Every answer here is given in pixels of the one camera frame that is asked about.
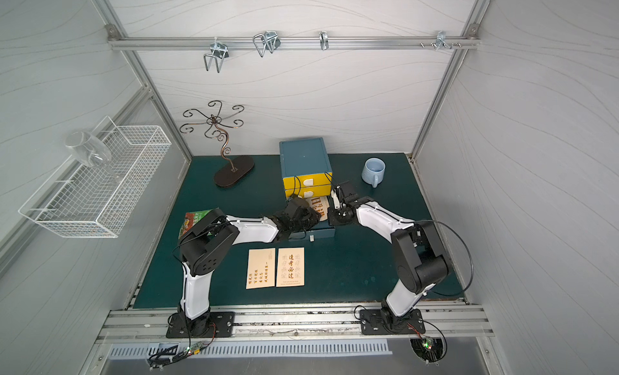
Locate beige postcard bold red characters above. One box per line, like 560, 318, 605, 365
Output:
306, 196, 330, 222

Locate teal bottom drawer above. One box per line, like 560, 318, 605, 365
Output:
289, 217, 335, 242

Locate yellow drawer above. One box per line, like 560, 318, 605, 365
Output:
285, 184, 331, 199
282, 171, 333, 194

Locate beige postcard large red characters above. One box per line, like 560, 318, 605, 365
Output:
276, 248, 305, 287

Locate beige postcard small red text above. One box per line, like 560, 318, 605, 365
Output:
246, 248, 276, 290

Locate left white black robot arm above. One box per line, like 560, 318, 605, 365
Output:
177, 198, 321, 323

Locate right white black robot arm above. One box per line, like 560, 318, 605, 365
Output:
328, 182, 450, 333

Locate teal drawer cabinet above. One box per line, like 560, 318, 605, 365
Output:
279, 137, 333, 179

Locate light blue mug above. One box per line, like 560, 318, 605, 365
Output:
361, 157, 386, 188

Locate brown metal jewelry stand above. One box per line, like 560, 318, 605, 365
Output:
179, 100, 256, 188

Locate green snack packet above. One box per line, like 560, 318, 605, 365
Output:
179, 209, 211, 239

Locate round black floor port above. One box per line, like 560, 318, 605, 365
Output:
410, 337, 447, 364

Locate small metal clip hook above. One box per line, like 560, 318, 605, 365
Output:
319, 31, 329, 51

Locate metal double hook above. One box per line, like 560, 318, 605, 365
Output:
203, 41, 229, 73

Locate white vent grille strip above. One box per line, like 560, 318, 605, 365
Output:
108, 339, 393, 360

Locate clear wine glass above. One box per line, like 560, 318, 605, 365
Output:
64, 132, 119, 183

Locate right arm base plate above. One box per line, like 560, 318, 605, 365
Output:
357, 308, 426, 336

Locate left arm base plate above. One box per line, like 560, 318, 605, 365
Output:
165, 311, 235, 339

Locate right black cable loop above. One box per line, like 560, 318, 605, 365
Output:
425, 220, 475, 299

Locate metal wire hook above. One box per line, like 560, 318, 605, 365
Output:
252, 31, 281, 57

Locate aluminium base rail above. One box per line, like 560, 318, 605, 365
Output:
96, 301, 494, 344

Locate metal bracket hook right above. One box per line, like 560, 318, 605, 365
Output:
419, 31, 462, 51

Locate left black cable bundle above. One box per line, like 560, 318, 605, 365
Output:
147, 321, 219, 371

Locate white wire basket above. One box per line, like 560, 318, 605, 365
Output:
19, 116, 171, 238

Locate aluminium top rail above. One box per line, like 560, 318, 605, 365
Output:
108, 34, 481, 51

